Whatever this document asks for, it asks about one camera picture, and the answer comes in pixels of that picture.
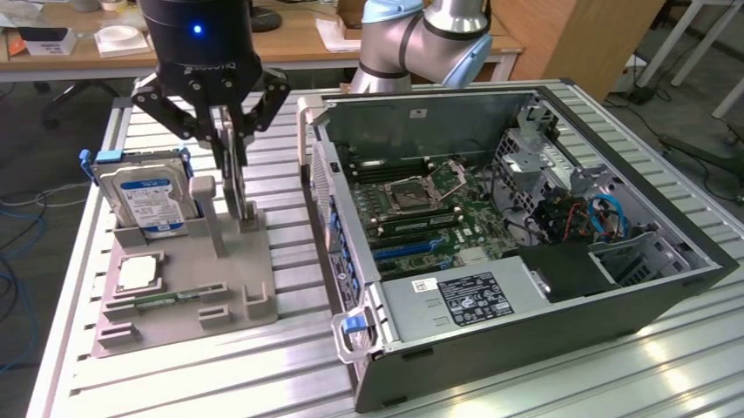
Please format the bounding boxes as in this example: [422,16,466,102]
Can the white cardboard box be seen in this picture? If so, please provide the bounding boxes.
[15,26,78,57]

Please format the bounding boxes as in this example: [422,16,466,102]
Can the metal socket cover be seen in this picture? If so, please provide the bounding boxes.
[428,158,470,202]

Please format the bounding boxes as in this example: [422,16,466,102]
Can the white floor cable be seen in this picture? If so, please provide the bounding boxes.
[0,182,88,210]

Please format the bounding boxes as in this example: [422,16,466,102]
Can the black office chair base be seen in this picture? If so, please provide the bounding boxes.
[34,80,122,130]

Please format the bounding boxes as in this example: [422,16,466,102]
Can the black installed RAM stick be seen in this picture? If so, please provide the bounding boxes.
[381,211,462,234]

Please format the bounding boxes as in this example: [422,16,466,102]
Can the silver CPU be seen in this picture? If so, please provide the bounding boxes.
[115,256,163,292]

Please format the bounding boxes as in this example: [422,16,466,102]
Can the green RAM stick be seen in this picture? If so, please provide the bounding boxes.
[130,287,206,309]

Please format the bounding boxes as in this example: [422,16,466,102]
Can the wooden cabinet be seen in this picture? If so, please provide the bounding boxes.
[508,0,668,95]

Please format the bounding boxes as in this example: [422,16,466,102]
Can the white paper sheets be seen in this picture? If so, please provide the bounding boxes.
[316,17,365,54]

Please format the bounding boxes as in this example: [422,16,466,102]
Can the blue data wire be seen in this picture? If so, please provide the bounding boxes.
[585,195,633,241]

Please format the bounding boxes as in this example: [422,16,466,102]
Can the brown cardboard box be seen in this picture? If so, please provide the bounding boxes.
[336,0,370,30]

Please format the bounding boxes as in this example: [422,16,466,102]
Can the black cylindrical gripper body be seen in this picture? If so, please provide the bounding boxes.
[138,0,265,109]

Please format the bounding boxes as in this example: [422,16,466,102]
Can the white table frame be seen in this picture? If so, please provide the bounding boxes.
[632,0,744,118]

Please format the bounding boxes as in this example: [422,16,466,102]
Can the black stand base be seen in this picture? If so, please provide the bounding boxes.
[659,134,744,173]

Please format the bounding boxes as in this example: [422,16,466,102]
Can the metal disk bay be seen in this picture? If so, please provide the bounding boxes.
[588,230,703,289]

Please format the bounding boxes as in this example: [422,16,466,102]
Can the grey power supply unit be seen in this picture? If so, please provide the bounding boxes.
[376,255,553,344]

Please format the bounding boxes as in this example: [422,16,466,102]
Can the grey parts rack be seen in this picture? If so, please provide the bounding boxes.
[92,175,281,361]

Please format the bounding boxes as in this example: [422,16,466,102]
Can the blue floor cable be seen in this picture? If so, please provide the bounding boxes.
[0,204,51,375]

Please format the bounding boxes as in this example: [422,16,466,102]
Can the green motherboard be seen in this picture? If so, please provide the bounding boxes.
[340,158,516,273]

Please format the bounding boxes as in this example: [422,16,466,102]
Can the wooden desk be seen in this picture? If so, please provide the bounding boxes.
[0,0,525,84]

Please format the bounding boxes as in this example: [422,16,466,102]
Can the CPU socket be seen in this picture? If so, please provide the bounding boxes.
[385,178,436,215]

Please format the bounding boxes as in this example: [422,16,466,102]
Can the black and red wire bundle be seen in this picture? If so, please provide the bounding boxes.
[545,198,592,243]

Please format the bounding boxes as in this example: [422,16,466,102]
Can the blue expansion slot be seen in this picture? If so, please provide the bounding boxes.
[372,244,438,263]

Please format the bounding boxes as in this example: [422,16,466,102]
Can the metal drive cage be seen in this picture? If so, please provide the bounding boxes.
[493,125,587,210]

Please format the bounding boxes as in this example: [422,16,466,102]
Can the hard disk in blue caddy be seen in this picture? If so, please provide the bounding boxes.
[78,147,194,241]

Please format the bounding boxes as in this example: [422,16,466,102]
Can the black round desk object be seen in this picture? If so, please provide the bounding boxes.
[249,7,285,34]

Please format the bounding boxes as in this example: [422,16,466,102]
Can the white tape roll holder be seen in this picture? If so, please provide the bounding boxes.
[94,24,149,58]

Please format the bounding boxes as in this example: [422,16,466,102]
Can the open black PC case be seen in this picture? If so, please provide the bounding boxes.
[294,84,740,415]

